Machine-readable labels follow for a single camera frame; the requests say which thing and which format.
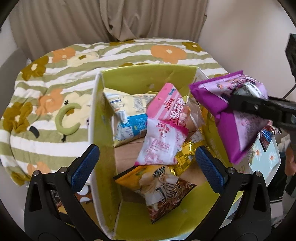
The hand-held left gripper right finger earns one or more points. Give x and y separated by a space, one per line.
209 169

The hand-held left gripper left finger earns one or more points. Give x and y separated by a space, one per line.
84 169

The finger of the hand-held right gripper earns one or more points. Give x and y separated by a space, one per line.
254 107

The gold foil snack packet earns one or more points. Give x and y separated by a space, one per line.
185 154

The purple snack packet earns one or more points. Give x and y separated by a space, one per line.
233 129

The yellow brown snack packet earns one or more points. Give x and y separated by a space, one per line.
161 192

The clear plastic snack packet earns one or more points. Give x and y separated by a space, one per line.
194 115

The white pink snack packet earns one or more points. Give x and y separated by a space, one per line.
159 143

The pink marshmallow packet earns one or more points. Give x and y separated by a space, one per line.
168 104

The cream blue snack packet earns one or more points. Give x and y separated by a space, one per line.
129 104

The green cardboard box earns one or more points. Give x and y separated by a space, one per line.
143 76

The person's right hand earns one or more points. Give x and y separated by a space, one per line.
291 162

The red blue snack packet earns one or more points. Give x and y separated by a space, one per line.
269 135

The black device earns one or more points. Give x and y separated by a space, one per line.
291 51

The floral striped blanket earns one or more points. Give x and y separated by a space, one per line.
57 76

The grey headboard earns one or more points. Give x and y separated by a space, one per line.
11 62

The beige curtain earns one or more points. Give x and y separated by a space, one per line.
69 20

